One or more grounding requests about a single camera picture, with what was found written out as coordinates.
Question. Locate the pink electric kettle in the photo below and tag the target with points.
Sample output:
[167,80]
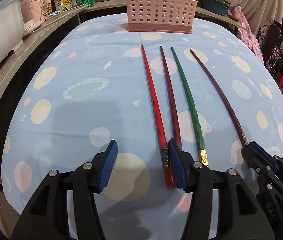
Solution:
[35,7]

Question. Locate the dark green tray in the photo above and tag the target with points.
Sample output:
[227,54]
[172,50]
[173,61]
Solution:
[214,5]

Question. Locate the dark red patterned chopstick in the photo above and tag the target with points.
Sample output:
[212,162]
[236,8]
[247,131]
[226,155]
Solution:
[169,87]

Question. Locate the beige curtain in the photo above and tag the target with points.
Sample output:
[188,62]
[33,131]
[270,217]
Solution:
[254,0]

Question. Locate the black metal rack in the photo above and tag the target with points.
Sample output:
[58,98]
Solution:
[269,38]

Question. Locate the green chopstick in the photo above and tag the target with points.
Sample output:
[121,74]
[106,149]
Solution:
[189,100]

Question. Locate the pink perforated utensil basket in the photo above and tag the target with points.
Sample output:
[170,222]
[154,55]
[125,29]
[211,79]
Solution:
[156,10]

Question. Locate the soy sauce bottle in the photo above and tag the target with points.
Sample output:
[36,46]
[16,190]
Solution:
[59,3]

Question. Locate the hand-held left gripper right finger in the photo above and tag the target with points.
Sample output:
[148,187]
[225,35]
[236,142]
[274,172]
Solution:
[177,165]

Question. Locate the yellow seasoning packet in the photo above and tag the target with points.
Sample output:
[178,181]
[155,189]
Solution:
[67,2]

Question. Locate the wooden counter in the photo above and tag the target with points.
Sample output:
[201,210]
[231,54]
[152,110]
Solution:
[11,65]

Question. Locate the maroon chopstick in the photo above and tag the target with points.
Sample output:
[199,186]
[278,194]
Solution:
[221,87]

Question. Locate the pink floral cloth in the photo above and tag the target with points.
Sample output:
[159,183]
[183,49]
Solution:
[246,32]

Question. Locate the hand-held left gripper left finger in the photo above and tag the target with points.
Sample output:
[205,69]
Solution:
[107,165]

